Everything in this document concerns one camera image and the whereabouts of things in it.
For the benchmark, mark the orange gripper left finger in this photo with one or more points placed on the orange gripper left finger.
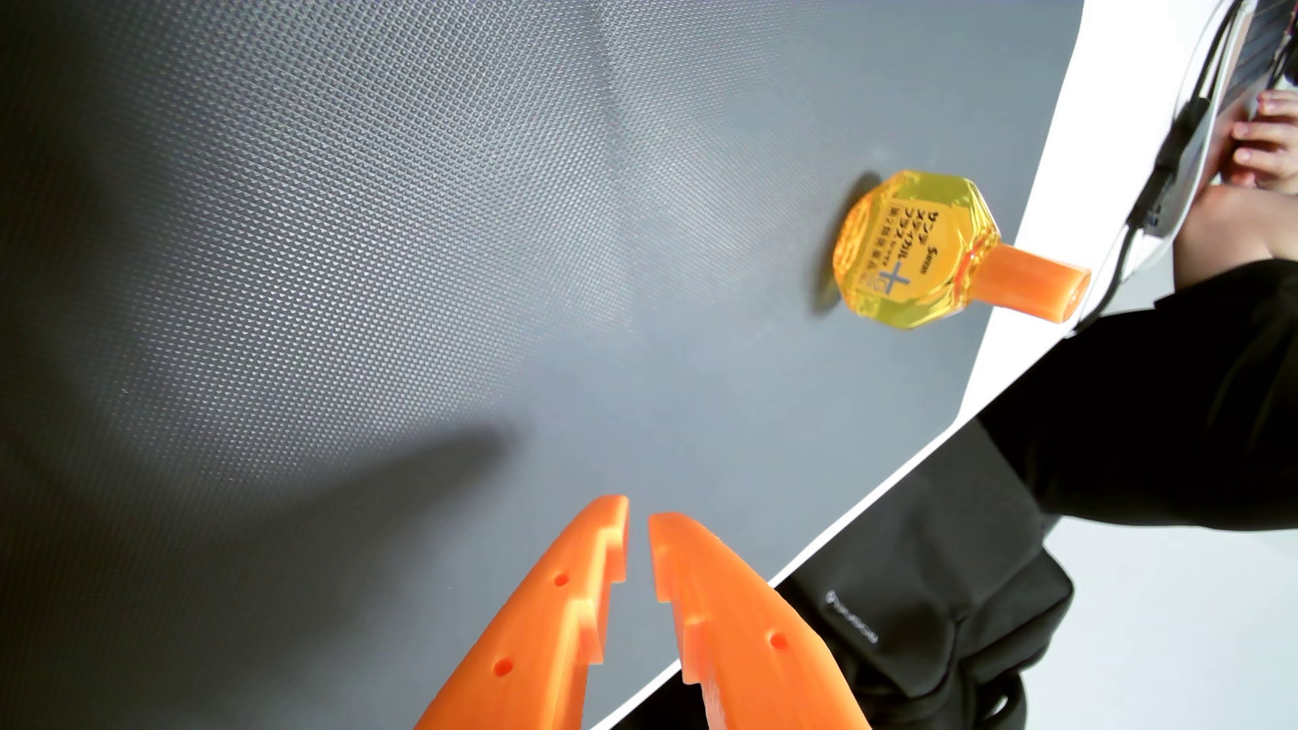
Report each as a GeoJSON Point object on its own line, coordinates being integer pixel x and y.
{"type": "Point", "coordinates": [537, 639]}

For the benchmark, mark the silver laptop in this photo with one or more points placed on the silver laptop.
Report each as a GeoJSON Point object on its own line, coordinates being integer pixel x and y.
{"type": "Point", "coordinates": [1268, 41]}

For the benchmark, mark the black fabric bag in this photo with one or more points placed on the black fabric bag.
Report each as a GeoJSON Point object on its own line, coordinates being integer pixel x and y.
{"type": "Point", "coordinates": [913, 588]}

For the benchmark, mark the grey textured mat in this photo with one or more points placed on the grey textured mat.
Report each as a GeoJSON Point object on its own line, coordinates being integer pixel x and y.
{"type": "Point", "coordinates": [406, 253]}

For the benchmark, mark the yellow eyedrops bottle orange cap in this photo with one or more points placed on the yellow eyedrops bottle orange cap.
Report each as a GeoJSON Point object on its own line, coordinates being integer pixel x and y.
{"type": "Point", "coordinates": [913, 253]}

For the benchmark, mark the person's hand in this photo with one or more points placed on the person's hand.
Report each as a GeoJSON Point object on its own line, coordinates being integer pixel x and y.
{"type": "Point", "coordinates": [1237, 228]}

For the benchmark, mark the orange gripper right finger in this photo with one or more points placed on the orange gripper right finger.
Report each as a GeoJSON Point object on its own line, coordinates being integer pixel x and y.
{"type": "Point", "coordinates": [750, 649]}

